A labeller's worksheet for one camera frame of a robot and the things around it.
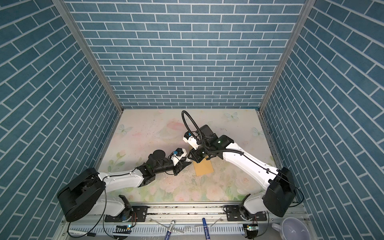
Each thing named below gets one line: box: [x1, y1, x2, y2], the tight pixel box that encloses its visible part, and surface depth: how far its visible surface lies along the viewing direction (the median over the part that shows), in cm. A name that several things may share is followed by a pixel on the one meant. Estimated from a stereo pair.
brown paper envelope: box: [193, 156, 214, 177], surface depth 91 cm
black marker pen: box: [68, 229, 96, 237], surface depth 69 cm
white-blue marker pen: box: [164, 220, 176, 240], surface depth 70 cm
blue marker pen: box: [202, 217, 211, 240], surface depth 70 cm
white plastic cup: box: [271, 217, 311, 240], surface depth 68 cm
